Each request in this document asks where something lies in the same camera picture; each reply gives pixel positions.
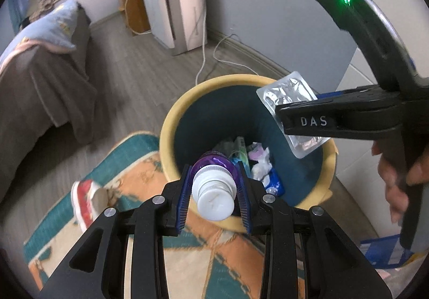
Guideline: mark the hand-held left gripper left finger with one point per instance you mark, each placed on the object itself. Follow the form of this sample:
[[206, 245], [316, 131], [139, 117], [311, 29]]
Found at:
[[182, 198]]

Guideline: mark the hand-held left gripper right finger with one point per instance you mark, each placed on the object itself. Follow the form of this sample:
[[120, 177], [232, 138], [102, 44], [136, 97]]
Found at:
[[243, 198]]

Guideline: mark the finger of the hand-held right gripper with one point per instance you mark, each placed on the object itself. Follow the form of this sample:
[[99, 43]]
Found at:
[[352, 118], [355, 92]]

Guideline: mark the purple bottle with white cap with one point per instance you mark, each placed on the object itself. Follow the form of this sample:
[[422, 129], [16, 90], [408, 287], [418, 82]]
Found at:
[[214, 198]]

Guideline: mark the small blue and white packet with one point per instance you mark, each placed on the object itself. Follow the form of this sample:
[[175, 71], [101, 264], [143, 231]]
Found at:
[[275, 182]]

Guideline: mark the silver blister pack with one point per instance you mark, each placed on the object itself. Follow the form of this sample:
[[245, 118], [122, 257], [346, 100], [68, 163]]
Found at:
[[285, 91]]

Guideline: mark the teal bin with yellow rim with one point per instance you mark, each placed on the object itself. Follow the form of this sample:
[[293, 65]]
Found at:
[[214, 111]]

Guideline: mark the person's right hand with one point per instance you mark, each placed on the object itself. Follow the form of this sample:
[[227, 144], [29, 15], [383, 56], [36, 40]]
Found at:
[[393, 185]]

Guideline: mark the pink and white crumpled wrapper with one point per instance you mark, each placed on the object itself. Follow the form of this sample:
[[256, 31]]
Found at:
[[258, 153]]

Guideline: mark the green box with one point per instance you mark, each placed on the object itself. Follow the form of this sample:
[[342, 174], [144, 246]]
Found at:
[[242, 150]]

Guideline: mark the patterned teal and orange rug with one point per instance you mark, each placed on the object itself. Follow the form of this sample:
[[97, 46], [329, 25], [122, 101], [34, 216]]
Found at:
[[140, 168]]

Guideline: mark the red white shoe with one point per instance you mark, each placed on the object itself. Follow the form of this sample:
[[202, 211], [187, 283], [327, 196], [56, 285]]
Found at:
[[83, 198]]

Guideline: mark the blue cardboard box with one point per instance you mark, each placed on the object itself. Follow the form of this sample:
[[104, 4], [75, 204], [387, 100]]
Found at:
[[372, 252]]

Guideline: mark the bed with grey blanket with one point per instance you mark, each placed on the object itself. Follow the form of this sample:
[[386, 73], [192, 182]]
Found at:
[[40, 91]]

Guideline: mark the wooden cabinet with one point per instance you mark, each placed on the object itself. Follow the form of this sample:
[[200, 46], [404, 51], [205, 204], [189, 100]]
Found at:
[[134, 7]]

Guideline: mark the white air purifier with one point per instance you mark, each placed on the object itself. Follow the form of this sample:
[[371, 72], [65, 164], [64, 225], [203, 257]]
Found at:
[[174, 0]]

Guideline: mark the light blue pillow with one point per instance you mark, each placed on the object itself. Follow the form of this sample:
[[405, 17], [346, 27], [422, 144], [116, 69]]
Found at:
[[43, 30]]

